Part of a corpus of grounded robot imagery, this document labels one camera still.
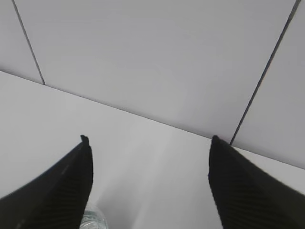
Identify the clear water bottle green label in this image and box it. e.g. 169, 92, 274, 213
79, 203, 109, 229

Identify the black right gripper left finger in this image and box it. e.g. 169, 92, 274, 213
0, 135, 93, 229

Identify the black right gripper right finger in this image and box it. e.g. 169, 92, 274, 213
208, 135, 305, 229

